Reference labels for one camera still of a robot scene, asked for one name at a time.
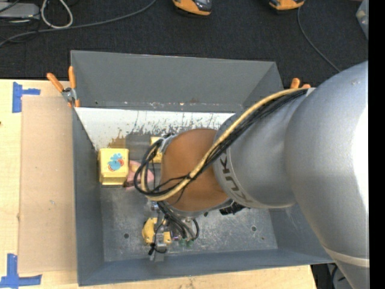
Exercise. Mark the yellow box with blue print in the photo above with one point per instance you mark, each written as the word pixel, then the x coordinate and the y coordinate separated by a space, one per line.
pixel 113 167

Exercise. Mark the yellow toy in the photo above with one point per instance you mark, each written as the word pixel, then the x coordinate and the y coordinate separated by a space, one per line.
pixel 148 230

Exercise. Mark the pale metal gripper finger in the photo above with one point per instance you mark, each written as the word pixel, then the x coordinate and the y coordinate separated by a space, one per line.
pixel 159 253

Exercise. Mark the brown cardboard board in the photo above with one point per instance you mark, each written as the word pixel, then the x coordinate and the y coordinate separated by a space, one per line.
pixel 45 185

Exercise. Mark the grey metal bin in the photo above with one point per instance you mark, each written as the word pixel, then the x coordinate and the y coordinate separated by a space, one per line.
pixel 168 80

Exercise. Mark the small yellow block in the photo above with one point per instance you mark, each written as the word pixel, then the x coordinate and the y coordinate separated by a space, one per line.
pixel 156 155

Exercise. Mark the pink soft toy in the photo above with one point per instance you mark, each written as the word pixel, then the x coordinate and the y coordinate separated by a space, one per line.
pixel 132 176

